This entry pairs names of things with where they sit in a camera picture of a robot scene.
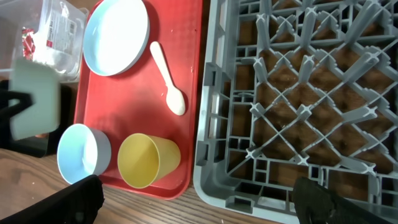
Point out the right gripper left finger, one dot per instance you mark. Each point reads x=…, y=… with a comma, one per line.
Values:
x=77, y=203

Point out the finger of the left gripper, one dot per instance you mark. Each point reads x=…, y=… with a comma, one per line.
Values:
x=24, y=100

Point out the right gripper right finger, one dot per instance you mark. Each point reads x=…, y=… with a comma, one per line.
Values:
x=315, y=204

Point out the green bowl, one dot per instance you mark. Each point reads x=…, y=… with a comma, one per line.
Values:
x=42, y=83

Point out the red snack wrapper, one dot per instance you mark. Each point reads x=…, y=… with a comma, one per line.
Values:
x=28, y=43

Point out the light blue small bowl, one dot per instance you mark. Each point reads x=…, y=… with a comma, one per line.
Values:
x=82, y=151

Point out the yellow plastic cup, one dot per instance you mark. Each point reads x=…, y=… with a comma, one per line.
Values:
x=144, y=159

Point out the light blue plate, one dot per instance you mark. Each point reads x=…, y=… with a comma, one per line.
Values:
x=116, y=36

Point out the grey dishwasher rack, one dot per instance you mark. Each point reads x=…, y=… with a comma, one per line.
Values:
x=297, y=89

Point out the clear plastic bin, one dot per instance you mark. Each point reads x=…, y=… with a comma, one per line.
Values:
x=16, y=14

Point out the red serving tray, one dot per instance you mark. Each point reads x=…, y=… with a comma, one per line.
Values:
x=134, y=101

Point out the white plastic spoon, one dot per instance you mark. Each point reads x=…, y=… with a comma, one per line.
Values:
x=174, y=97

